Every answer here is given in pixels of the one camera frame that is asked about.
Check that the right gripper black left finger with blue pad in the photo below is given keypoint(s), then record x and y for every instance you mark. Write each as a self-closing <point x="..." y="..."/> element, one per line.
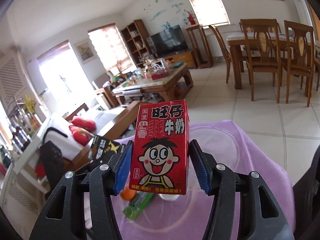
<point x="62" y="217"/>

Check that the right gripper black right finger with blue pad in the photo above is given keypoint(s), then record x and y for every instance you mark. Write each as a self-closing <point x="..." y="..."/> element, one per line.
<point x="261" y="217"/>

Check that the black yellow snack box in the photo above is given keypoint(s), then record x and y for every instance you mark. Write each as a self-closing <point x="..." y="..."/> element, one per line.
<point x="102" y="146"/>

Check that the small orange fruit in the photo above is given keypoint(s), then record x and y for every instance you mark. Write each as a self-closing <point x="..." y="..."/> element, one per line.
<point x="128" y="194"/>

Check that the red Wangzai milk carton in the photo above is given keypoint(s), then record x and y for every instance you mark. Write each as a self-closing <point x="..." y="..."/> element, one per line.
<point x="160" y="162"/>

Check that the green Doublemint gum tin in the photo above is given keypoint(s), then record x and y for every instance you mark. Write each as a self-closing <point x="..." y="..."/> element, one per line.
<point x="137" y="205"/>

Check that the black trash bin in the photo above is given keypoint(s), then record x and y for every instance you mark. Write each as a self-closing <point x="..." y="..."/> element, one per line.
<point x="306" y="193"/>

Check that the red cushion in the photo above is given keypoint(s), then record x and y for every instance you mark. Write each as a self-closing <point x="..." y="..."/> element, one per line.
<point x="86" y="124"/>

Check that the white sofa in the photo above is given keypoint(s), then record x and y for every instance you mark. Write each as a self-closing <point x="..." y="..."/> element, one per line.
<point x="74" y="135"/>

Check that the white round lid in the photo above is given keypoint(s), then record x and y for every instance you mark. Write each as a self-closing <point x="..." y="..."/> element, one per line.
<point x="169" y="197"/>

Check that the framed flower painting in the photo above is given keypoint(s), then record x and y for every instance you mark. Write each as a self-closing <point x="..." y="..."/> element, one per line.
<point x="85" y="51"/>

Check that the wooden coffee table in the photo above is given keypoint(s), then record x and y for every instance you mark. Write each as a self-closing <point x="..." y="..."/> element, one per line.
<point x="173" y="87"/>

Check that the wooden bookshelf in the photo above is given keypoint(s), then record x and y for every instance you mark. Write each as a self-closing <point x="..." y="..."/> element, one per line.
<point x="136" y="36"/>

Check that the black flat television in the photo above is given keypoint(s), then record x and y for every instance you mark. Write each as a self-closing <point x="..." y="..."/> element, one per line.
<point x="168" y="41"/>

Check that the wooden tv cabinet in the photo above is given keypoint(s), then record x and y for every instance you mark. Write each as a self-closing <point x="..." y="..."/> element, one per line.
<point x="187" y="57"/>

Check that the tall wooden side stand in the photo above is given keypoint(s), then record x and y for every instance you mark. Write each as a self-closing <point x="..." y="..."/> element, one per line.
<point x="200" y="46"/>

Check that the wooden dining chair left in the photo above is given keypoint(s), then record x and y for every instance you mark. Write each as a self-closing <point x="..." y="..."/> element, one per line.
<point x="233" y="54"/>

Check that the wooden dining chair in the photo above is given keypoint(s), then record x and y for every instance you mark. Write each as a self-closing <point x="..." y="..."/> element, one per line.
<point x="233" y="54"/>
<point x="261" y="63"/>
<point x="300" y="56"/>

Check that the wooden dining chair near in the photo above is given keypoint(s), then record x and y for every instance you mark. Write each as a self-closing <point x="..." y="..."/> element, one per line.
<point x="261" y="63"/>

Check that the wooden dining chair right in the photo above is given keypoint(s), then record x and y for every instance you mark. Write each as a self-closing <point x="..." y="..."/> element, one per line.
<point x="300" y="56"/>

